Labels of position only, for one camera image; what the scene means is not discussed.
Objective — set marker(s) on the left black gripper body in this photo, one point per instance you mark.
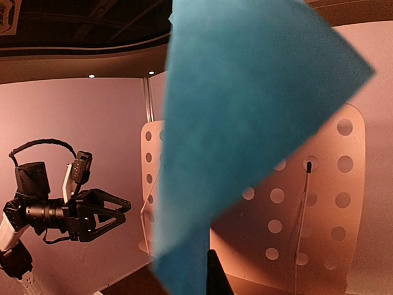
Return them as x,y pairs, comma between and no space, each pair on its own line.
79,217

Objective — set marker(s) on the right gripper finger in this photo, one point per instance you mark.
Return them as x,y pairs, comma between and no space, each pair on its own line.
217,282

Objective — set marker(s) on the pink music stand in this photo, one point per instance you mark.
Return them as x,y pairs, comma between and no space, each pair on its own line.
297,231

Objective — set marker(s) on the blue sheet music paper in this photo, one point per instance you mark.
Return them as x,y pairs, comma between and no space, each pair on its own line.
247,83

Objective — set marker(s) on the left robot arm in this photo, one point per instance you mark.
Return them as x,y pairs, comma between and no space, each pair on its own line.
32,207

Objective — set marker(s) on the left aluminium frame post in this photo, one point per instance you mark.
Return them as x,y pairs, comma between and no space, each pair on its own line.
148,99

